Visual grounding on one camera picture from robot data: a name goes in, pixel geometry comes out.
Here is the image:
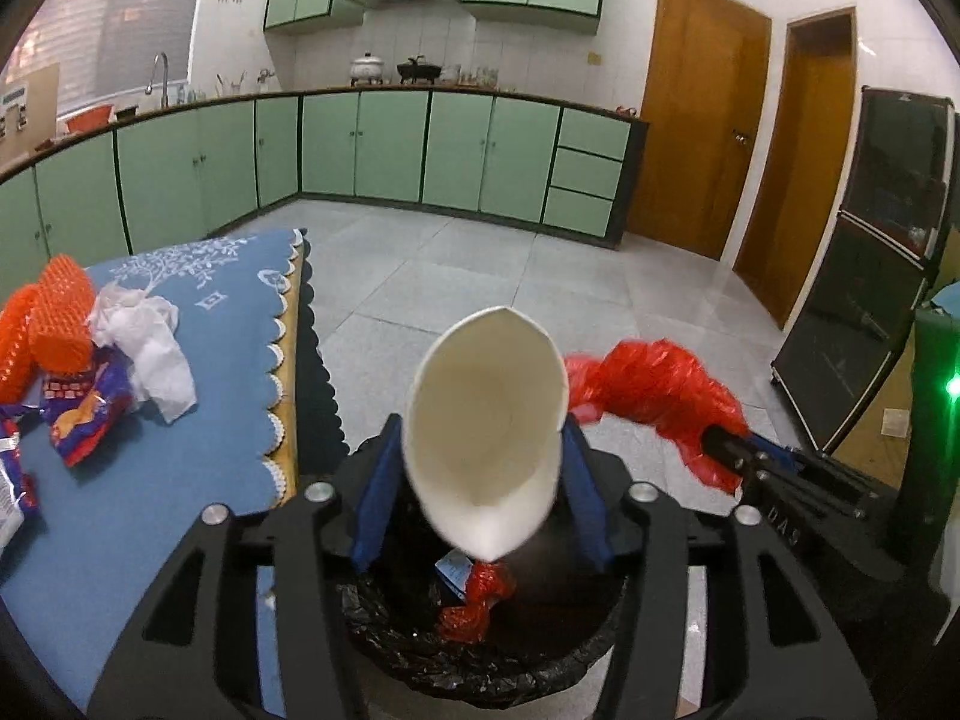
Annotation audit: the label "crumpled red wrapper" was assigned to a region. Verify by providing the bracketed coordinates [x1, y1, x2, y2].
[437, 561, 517, 646]

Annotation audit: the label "white red blue snack packet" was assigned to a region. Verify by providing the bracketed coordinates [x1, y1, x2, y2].
[0, 405, 40, 550]

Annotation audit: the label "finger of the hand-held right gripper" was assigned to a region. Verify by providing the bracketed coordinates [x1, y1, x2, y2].
[701, 425, 880, 502]
[737, 465, 902, 580]

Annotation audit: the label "wooden door with handle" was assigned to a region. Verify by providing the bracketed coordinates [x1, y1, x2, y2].
[626, 0, 773, 262]

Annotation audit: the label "crumpled white tissue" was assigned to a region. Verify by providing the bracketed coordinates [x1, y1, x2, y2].
[87, 282, 200, 423]

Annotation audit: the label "black cooking pot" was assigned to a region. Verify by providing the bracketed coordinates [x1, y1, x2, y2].
[396, 55, 442, 86]

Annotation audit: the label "plain wooden door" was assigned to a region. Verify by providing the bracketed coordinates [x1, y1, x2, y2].
[731, 7, 858, 331]

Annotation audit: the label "black glass cabinet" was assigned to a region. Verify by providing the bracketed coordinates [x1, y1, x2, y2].
[771, 86, 960, 455]

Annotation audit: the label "orange blue snack packet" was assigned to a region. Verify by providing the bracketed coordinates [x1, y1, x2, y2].
[41, 349, 141, 468]

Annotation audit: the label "green base cabinets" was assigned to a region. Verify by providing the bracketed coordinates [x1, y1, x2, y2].
[0, 86, 650, 302]

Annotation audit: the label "red basin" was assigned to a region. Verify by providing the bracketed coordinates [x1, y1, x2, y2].
[64, 105, 114, 135]

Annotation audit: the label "white paper cup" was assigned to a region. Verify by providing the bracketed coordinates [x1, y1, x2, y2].
[401, 305, 569, 563]

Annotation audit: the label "cardboard box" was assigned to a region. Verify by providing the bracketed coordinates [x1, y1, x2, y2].
[825, 337, 920, 488]

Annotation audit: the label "orange foam fruit net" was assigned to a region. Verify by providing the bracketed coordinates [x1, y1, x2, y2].
[0, 283, 40, 402]
[30, 255, 98, 374]

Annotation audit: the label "red plastic bag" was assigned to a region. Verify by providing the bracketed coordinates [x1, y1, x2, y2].
[564, 337, 751, 496]

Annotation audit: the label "trash bin with black liner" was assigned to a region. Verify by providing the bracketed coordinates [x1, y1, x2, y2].
[330, 431, 638, 710]

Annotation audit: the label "row of glass jars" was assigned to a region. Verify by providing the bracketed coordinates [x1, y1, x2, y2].
[442, 64, 501, 88]

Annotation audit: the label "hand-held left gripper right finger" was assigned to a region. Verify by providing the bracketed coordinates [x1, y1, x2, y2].
[559, 418, 878, 720]

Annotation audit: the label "metal faucet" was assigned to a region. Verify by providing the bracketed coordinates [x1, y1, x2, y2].
[146, 52, 173, 110]

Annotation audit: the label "window with blinds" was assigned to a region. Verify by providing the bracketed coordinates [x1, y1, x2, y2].
[13, 0, 212, 115]

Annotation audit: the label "small blue white packet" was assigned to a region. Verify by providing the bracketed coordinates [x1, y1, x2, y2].
[435, 549, 473, 595]

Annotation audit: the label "blue printed tablecloth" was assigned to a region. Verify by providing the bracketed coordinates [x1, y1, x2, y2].
[0, 229, 312, 695]

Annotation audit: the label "wooden board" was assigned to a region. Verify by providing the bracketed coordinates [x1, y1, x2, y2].
[0, 64, 61, 175]

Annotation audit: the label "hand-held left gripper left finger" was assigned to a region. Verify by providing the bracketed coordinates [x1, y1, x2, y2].
[86, 412, 410, 720]

